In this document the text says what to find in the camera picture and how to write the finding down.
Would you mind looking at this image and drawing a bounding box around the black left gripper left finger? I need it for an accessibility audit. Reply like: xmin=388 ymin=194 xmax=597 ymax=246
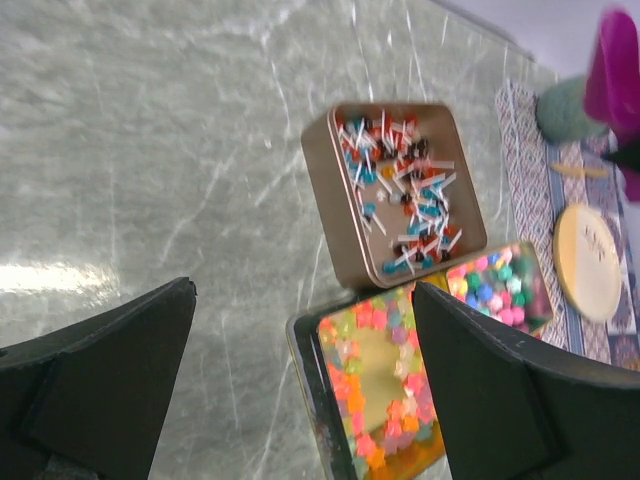
xmin=1 ymin=277 xmax=197 ymax=479

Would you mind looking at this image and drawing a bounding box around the pastel star candy tin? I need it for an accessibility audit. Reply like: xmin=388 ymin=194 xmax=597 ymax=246
xmin=444 ymin=241 xmax=554 ymax=337

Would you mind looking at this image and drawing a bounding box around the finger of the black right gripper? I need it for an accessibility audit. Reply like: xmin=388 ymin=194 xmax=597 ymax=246
xmin=603 ymin=139 xmax=640 ymax=173

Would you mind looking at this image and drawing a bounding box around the purple plastic scoop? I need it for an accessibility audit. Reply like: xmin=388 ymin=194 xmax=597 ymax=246
xmin=584 ymin=6 xmax=639 ymax=204

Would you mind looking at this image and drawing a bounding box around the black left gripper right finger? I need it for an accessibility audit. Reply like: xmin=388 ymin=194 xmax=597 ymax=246
xmin=412 ymin=283 xmax=639 ymax=479

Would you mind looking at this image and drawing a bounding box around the lollipop tin box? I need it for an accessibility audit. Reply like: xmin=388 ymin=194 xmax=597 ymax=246
xmin=301 ymin=103 xmax=488 ymax=290

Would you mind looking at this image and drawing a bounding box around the teal ceramic mug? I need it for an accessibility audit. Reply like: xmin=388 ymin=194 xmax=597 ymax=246
xmin=535 ymin=75 xmax=608 ymax=145

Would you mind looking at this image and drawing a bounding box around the yellow cream plate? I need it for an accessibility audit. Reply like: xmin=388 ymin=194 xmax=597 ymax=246
xmin=553 ymin=204 xmax=622 ymax=323

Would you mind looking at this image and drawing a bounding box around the translucent star candy tin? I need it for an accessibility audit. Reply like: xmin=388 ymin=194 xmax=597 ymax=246
xmin=287 ymin=284 xmax=444 ymax=479

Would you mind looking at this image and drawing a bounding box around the patterned placemat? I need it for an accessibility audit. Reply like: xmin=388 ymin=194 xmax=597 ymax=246
xmin=496 ymin=81 xmax=639 ymax=370

